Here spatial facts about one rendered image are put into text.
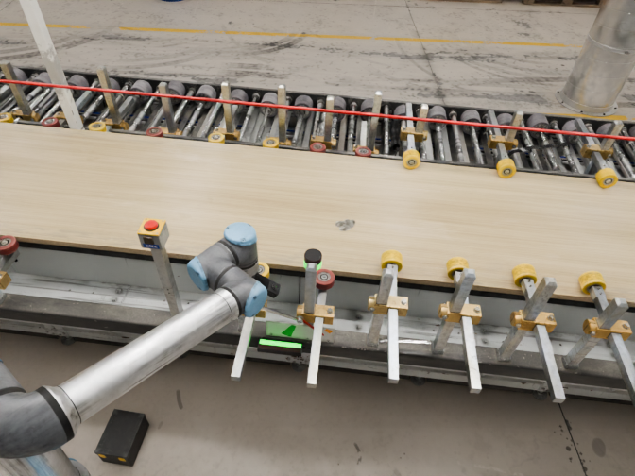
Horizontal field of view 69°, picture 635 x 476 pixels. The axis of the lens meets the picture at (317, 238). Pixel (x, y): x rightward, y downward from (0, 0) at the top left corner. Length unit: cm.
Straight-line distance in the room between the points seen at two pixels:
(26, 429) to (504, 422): 216
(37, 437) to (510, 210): 190
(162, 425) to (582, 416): 210
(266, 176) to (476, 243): 98
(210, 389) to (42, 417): 162
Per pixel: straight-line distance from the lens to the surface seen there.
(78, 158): 250
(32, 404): 102
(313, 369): 159
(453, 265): 180
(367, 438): 244
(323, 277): 175
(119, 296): 219
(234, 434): 244
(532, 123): 307
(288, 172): 221
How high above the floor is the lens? 227
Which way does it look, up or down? 46 degrees down
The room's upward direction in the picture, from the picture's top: 3 degrees clockwise
